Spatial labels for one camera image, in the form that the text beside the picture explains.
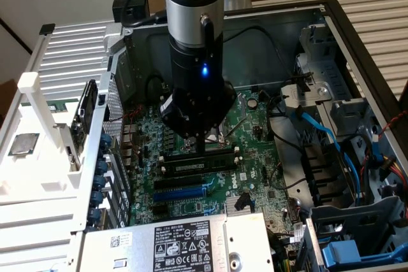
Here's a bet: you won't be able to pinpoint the CPU socket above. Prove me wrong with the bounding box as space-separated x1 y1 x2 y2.
180 118 232 155

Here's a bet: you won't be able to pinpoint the white parts rack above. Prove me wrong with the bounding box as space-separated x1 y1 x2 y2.
0 73 108 205

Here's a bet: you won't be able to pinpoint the grey metal disk bay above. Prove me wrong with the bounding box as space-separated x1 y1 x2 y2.
295 23 367 109

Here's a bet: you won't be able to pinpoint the empty black RAM slot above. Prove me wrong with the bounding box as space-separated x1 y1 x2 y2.
158 145 242 165

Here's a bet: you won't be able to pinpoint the blue expansion slot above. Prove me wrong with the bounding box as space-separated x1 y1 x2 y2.
153 185 205 203

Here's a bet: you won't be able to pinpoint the metal locking lever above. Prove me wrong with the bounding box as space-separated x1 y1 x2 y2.
222 118 247 141

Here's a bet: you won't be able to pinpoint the blue plastic disk caddy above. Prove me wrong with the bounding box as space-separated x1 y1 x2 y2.
320 239 408 270

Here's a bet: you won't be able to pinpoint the green RAM stick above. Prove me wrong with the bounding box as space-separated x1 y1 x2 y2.
47 100 80 113

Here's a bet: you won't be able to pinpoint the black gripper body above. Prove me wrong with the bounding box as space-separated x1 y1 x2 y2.
158 34 239 141

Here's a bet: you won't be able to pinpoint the red and black twisted wire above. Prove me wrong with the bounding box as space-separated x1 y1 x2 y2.
372 111 408 134

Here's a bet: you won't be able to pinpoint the yellow red power wires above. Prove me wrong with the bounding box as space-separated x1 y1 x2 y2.
381 154 408 176

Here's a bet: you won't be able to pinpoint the small silver heat sink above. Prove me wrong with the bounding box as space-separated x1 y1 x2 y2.
227 194 256 213

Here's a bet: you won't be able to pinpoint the black box with cable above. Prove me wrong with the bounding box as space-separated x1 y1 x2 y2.
112 0 151 28

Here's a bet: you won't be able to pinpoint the light blue SATA wire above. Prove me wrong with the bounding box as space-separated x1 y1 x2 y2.
295 105 341 154

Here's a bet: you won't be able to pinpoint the open grey PC case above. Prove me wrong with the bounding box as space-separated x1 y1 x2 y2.
101 0 408 272

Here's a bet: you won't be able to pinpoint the dark blue SATA wire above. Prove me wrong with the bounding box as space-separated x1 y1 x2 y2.
336 140 369 204

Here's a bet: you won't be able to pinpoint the black graphics card metal bracket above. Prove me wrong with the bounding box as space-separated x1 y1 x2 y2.
52 79 99 173

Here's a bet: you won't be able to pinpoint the black RAM stick white label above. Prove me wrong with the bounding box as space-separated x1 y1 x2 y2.
164 157 237 176

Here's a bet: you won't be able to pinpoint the silver CPU chip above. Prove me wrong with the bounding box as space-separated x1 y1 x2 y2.
8 131 41 157

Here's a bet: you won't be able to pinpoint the green Dell motherboard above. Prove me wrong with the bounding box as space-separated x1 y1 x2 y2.
122 89 307 241

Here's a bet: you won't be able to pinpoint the thin black case wire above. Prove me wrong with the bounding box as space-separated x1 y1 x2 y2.
222 25 309 80

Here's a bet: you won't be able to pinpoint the black wrist connector cable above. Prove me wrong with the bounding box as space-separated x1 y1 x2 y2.
200 13 215 62

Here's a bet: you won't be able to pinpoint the black expansion slot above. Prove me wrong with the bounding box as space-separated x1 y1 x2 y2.
154 175 204 190

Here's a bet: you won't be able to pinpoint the silver power supply unit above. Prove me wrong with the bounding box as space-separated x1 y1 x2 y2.
82 211 275 272

